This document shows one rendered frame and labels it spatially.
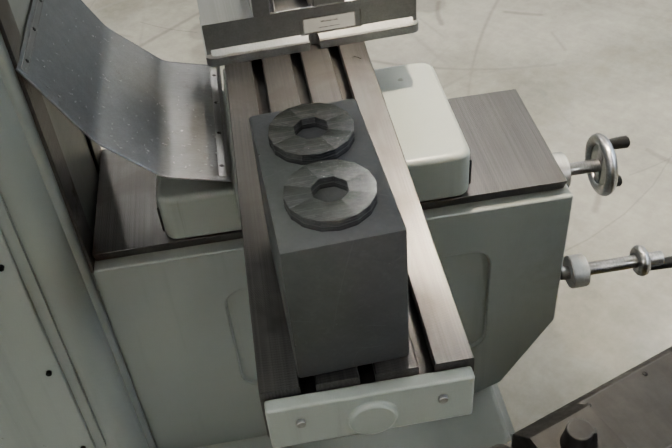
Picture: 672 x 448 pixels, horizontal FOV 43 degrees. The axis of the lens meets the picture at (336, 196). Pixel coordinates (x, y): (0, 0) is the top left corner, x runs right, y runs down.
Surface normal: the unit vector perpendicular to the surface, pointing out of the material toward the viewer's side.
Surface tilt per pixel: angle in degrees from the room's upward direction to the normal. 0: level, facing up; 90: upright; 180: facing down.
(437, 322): 0
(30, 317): 88
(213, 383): 90
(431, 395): 90
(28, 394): 88
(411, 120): 0
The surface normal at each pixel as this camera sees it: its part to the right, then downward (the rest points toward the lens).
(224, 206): 0.15, 0.65
